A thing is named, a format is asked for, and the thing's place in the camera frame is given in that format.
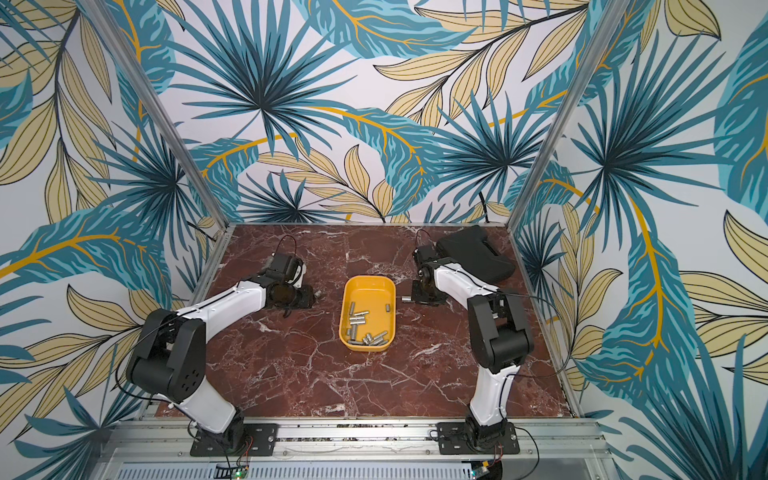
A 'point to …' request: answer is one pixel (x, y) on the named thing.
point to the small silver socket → (317, 293)
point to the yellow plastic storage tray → (378, 294)
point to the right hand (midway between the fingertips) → (425, 299)
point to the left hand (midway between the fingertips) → (308, 302)
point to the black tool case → (469, 250)
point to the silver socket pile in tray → (357, 318)
